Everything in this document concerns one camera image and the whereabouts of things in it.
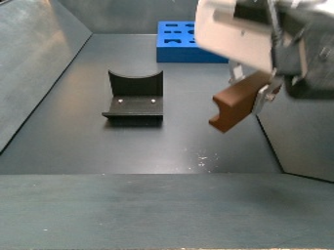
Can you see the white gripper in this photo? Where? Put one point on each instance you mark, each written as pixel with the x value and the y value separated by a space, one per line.
pixel 241 40

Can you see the brown arch block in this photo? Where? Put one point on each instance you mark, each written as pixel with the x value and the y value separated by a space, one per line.
pixel 236 101

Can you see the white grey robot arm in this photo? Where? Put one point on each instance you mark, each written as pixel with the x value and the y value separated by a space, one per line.
pixel 283 37

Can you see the blue shape-sorting board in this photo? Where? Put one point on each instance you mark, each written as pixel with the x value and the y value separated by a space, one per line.
pixel 177 46

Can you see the dark grey curved fixture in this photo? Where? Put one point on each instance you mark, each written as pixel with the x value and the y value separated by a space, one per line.
pixel 137 96

